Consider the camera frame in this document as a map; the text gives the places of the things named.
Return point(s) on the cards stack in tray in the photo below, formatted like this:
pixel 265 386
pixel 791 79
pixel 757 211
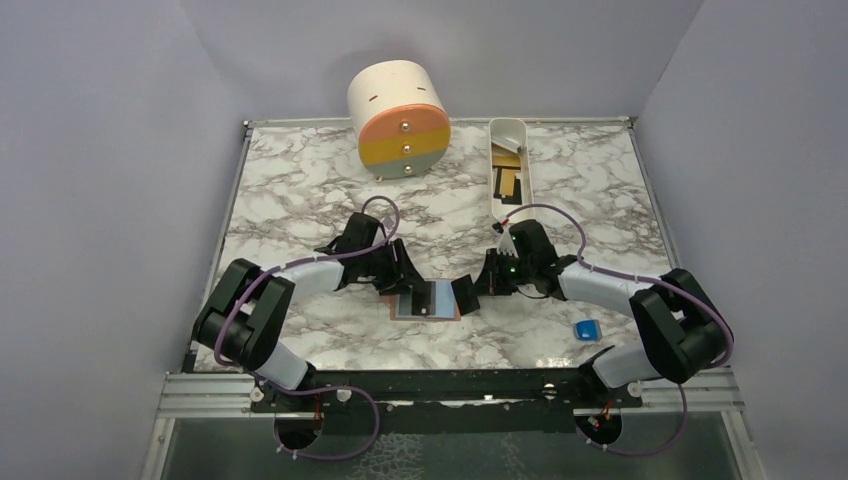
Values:
pixel 506 152

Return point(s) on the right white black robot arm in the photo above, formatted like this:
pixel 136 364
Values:
pixel 679 334

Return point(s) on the aluminium table frame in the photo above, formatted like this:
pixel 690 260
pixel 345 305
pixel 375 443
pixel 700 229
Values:
pixel 298 180

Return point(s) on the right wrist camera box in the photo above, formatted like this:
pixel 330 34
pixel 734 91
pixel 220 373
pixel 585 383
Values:
pixel 506 245

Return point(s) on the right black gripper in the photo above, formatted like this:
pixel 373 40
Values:
pixel 490 283

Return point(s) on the gold black striped card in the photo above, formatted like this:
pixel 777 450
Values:
pixel 507 186

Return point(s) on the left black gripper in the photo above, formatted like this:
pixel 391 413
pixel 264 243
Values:
pixel 401 275

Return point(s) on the round drawer cabinet orange yellow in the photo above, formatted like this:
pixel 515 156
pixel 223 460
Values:
pixel 401 126

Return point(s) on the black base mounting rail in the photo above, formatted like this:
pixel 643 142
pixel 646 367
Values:
pixel 348 402

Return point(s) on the small blue object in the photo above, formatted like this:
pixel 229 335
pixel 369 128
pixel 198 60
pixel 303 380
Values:
pixel 588 330

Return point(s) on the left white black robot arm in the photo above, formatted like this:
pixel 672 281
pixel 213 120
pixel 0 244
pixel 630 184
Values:
pixel 243 316

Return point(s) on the long white oval tray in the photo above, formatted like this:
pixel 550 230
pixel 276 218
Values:
pixel 516 129

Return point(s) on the dark credit card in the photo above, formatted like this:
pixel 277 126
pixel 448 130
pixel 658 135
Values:
pixel 402 307

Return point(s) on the brown leather card holder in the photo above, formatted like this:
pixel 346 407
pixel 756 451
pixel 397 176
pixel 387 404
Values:
pixel 444 307

